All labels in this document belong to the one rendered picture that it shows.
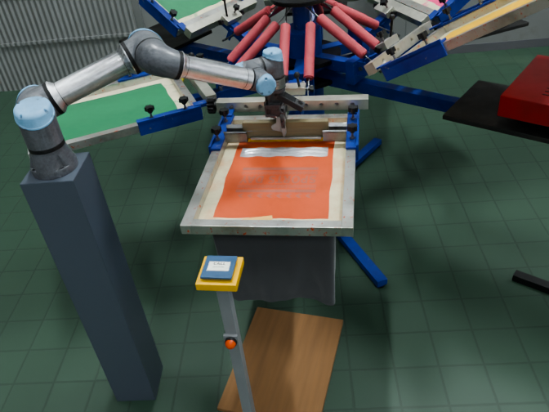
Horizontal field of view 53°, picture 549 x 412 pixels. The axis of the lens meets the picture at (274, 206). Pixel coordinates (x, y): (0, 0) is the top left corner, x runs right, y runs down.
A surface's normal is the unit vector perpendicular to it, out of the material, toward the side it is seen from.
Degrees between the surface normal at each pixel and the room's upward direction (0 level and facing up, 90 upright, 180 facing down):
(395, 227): 0
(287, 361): 0
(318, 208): 0
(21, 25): 90
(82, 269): 90
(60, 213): 90
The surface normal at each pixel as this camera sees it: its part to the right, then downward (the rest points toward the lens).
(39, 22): -0.02, 0.60
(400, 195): -0.09, -0.80
